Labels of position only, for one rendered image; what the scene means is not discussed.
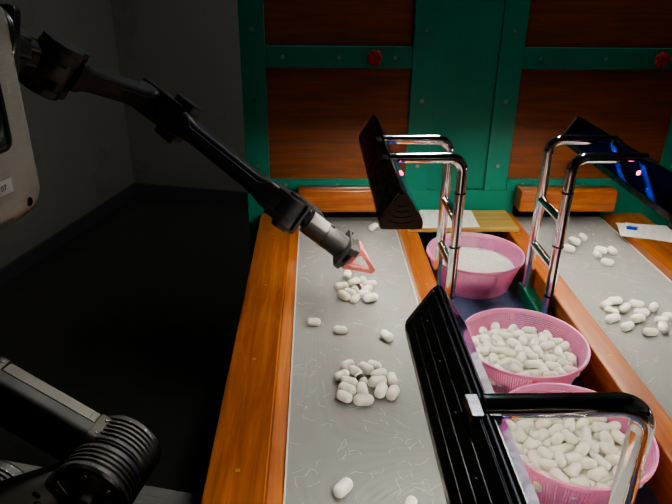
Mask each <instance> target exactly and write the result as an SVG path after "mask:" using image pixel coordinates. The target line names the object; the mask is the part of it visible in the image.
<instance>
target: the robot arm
mask: <svg viewBox="0 0 672 504"><path fill-rule="evenodd" d="M0 6H1V7H2V8H3V9H4V10H6V12H7V13H8V14H9V15H10V17H11V18H12V20H13V22H14V25H15V29H16V34H17V48H16V52H15V54H14V61H15V66H16V71H17V76H18V81H19V82H20V83H21V84H22V85H24V86H25V87H26V88H28V89H29V90H31V91H32V92H34V93H36V94H38V95H40V96H41V97H44V98H46V99H48V100H51V101H57V100H58V99H61V100H64V99H65V98H66V96H67V94H68V93H69V91H71V92H88V93H92V94H95V95H99V96H102V97H105V98H108V99H112V100H115V101H118V102H122V103H125V104H128V105H130V106H132V107H133V108H134V109H136V110H137V111H138V112H140V113H141V114H142V115H144V116H145V117H146V118H147V119H149V120H150V121H151V122H153V123H154V124H155V125H156V127H155V129H154V131H155V132H156V133H157V134H158V135H160V136H161V137H162V138H163V139H164V140H166V141H167V142H168V143H169V144H171V145H174V146H177V147H178V146H179V145H180V143H181V142H182V140H184V141H186V142H188V143H189V144H191V145H192V146H193V147H194V148H196V149H197V150H198V151H199V152H201V153H202V154H203V155H204V156H206V157H207V158H208V159H209V160H210V161H212V162H213V163H214V164H215V165H217V166H218V167H219V168H220V169H221V170H223V171H224V172H225V173H226V174H228V175H229V176H230V177H231V178H233V179H234V180H235V181H236V182H237V183H239V184H240V185H241V186H242V187H244V188H245V189H246V190H247V191H248V192H249V193H250V194H251V195H252V196H253V197H254V199H255V200H256V201H257V203H258V204H259V205H260V206H261V207H262V208H264V209H265V210H264V212H265V213H267V214H268V215H269V216H270V217H271V218H272V221H271V223H272V224H273V225H274V226H275V227H277V228H278V229H280V230H281V231H283V232H284V233H285V231H288V232H289V233H291V234H293V233H294V232H295V230H296V229H297V228H298V226H299V225H300V229H299V231H300V232H302V233H303V234H304V235H306V236H307V237H308V238H310V239H311V240H312V241H314V242H315V243H316V244H318V245H319V246H320V247H322V248H323V249H324V250H326V251H327V252H328V253H330V254H331V255H332V256H333V266H335V267H336V268H337V269H339V268H340V267H341V268H343V269H346V270H354V271H361V272H365V273H370V274H372V273H373V272H374V271H375V267H374V266H373V264H372V262H371V260H370V258H369V256H368V254H367V253H366V251H365V249H364V247H363V245H362V243H361V241H359V240H358V239H356V240H355V239H353V238H352V235H353V234H354V233H353V232H352V231H351V230H348V231H347V233H346V234H344V233H343V232H341V231H340V230H339V229H337V228H336V227H335V226H333V225H332V224H331V223H330V222H328V221H327V220H326V219H325V218H324V216H323V213H322V211H321V210H320V208H319V207H317V206H315V205H312V203H311V202H309V201H308V200H306V199H305V198H303V197H302V196H300V195H299V194H297V193H296V192H294V191H290V190H288V189H287V188H286V187H284V186H283V185H282V184H280V183H278V182H275V181H273V180H271V179H270V178H268V177H266V176H265V175H264V174H262V173H261V172H260V171H258V170H257V169H256V168H255V167H253V166H252V165H251V164H250V163H248V162H247V161H246V160H245V159H243V158H242V157H241V156H240V155H238V154H237V153H236V152H235V151H233V150H232V149H231V148H230V147H228V146H227V145H226V144H225V143H223V142H222V141H221V140H220V139H218V138H217V137H216V136H214V135H213V134H212V133H211V132H210V131H208V130H207V129H206V128H205V127H204V125H203V124H202V123H201V122H200V120H199V118H197V117H198V115H199V114H200V112H201V111H202V109H201V108H200V107H198V106H197V105H196V104H195V103H193V102H192V101H191V100H190V99H188V98H187V97H185V95H182V94H181V93H179V92H178V93H177V94H176V96H175V97H174V96H173V95H171V94H170V93H168V92H167V91H165V90H164V89H162V88H161V87H160V86H158V85H157V84H155V83H154V82H152V81H151V80H149V79H147V78H144V79H143V80H140V81H136V80H131V79H129V78H126V77H123V76H121V75H118V74H116V73H113V72H110V71H108V70H105V69H102V68H100V67H97V66H95V65H92V64H89V63H87V61H88V59H89V58H90V55H89V54H88V53H86V52H85V51H84V50H82V49H81V48H80V47H78V46H77V45H75V44H73V43H71V42H68V41H66V40H65V39H63V38H62V37H60V36H58V35H56V34H54V33H52V32H50V31H48V30H44V31H43V33H42V34H41V35H40V36H39V38H38V39H37V38H35V37H33V36H31V35H29V34H28V33H27V32H26V31H25V30H24V29H23V28H22V27H21V11H20V9H19V8H17V7H15V6H13V5H10V4H0ZM160 104H161V105H160ZM159 107H160V108H161V109H160V108H159ZM359 256H362V257H363V259H364V260H365V262H366V263H367V265H368V266H369V267H365V266H362V265H360V264H358V263H355V262H353V261H354V260H355V259H356V258H357V257H359Z"/></svg>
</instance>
